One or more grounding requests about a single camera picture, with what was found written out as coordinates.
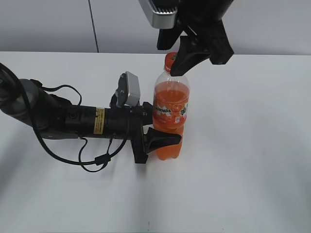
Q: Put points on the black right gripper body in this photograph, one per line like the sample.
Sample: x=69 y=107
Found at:
x=200 y=20

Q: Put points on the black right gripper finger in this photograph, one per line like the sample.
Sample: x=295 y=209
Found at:
x=190 y=54

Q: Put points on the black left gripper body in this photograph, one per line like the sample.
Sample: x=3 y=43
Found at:
x=126 y=123

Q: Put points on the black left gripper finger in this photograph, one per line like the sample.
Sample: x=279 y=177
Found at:
x=155 y=139

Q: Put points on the orange bottle cap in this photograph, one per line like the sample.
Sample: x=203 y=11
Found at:
x=169 y=61

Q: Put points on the orange soda plastic bottle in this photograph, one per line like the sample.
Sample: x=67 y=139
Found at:
x=171 y=97

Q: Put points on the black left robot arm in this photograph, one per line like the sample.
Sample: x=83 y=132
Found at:
x=55 y=118

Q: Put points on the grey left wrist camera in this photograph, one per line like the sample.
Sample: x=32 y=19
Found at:
x=128 y=91

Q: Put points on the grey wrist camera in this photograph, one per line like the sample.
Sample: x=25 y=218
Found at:
x=128 y=91
x=159 y=17

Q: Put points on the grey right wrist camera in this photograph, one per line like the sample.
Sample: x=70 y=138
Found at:
x=159 y=17

